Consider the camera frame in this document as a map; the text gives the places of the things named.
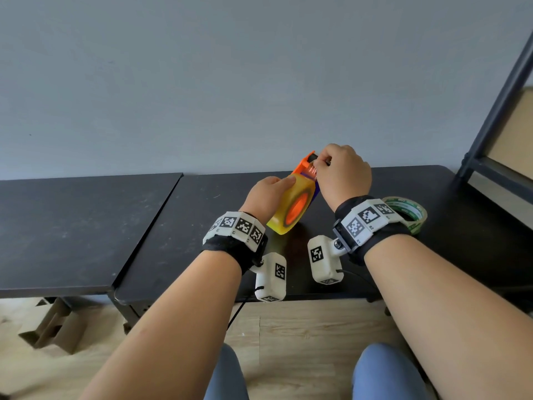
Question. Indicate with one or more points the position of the person's left hand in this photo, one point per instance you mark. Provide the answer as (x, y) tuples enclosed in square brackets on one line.
[(264, 197)]

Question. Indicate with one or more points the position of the person's right hand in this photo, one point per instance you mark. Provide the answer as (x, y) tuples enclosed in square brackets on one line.
[(345, 174)]

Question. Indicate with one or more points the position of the yellow tape roll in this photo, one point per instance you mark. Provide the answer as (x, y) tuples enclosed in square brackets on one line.
[(283, 222)]

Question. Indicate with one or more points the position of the orange and blue tape dispenser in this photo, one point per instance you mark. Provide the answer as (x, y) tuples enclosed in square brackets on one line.
[(297, 208)]

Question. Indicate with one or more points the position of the green printed tape roll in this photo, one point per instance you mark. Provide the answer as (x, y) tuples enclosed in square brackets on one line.
[(416, 214)]

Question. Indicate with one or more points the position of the person's right forearm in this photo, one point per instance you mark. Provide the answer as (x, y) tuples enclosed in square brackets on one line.
[(441, 324)]

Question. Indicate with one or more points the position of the person's left forearm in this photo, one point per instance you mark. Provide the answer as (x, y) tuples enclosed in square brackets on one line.
[(175, 333)]

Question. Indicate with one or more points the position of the person's left leg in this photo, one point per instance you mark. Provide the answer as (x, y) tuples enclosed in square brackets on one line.
[(227, 379)]

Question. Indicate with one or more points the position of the person's leg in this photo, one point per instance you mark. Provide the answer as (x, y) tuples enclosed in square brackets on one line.
[(383, 379), (227, 379)]

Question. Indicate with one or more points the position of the person's right leg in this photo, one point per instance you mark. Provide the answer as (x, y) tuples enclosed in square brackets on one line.
[(383, 379)]

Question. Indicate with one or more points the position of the left wristband with markers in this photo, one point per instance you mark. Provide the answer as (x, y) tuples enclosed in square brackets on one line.
[(235, 239)]

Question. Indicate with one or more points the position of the wristband with markers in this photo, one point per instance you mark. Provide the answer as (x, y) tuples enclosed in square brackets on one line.
[(366, 229), (235, 239)]

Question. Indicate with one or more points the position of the right wristband with markers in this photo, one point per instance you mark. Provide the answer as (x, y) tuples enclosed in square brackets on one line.
[(366, 229)]

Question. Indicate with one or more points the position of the cardboard box on shelf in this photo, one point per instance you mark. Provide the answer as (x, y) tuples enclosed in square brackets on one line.
[(514, 137)]

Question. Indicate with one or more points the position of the brown cardboard piece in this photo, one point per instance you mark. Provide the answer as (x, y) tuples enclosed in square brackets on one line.
[(58, 329)]

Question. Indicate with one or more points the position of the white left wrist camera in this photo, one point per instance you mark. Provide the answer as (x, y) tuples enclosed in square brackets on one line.
[(270, 281)]

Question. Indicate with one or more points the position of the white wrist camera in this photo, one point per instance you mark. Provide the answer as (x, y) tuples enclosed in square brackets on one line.
[(325, 264), (270, 281)]

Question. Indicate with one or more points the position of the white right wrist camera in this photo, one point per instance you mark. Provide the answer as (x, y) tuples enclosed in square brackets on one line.
[(325, 264)]

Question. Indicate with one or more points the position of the black metal shelf frame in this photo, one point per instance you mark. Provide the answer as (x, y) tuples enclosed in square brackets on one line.
[(489, 131)]

